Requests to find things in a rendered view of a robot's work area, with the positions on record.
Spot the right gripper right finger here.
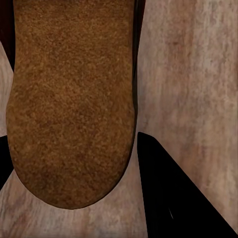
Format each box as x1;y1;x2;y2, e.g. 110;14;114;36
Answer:
137;132;238;238

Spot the sandal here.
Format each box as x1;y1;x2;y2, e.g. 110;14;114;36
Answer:
0;0;146;210

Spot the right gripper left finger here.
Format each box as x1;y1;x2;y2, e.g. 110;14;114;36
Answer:
0;135;14;190

